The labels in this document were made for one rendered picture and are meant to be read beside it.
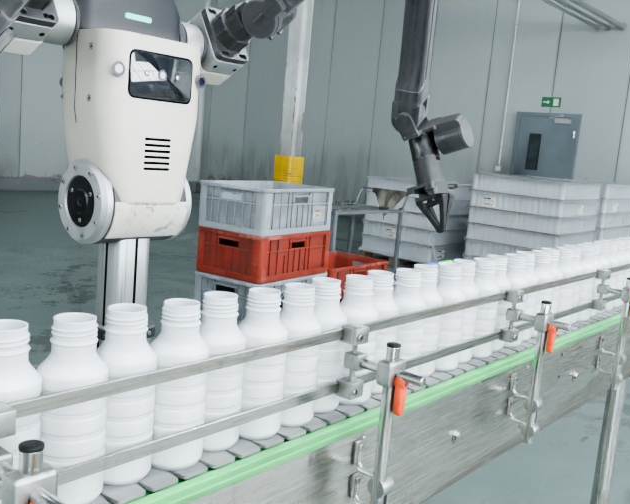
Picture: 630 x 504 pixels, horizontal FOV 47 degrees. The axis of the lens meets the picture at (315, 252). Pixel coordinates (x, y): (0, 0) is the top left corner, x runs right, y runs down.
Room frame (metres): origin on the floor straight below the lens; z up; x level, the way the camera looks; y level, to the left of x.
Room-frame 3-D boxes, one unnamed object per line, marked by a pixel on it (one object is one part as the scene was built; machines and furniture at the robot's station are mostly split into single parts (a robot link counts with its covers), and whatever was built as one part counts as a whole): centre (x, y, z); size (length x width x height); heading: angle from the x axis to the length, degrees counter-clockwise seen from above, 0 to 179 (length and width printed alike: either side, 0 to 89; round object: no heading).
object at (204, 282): (3.63, 0.25, 0.55); 0.61 x 0.41 x 0.22; 148
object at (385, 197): (6.42, -0.61, 0.85); 0.36 x 0.12 x 0.27; 51
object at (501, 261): (1.25, -0.32, 1.08); 0.06 x 0.06 x 0.17
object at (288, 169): (11.28, 0.52, 0.55); 0.40 x 0.40 x 1.10; 51
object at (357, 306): (0.93, -0.06, 1.08); 0.06 x 0.06 x 0.17
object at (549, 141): (11.28, -3.35, 1.05); 1.00 x 0.10 x 2.10; 51
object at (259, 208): (3.63, 0.25, 1.00); 0.61 x 0.41 x 0.22; 148
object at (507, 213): (7.80, -2.32, 0.59); 1.24 x 1.03 x 1.17; 143
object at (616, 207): (9.09, -3.25, 0.59); 1.25 x 1.03 x 1.17; 142
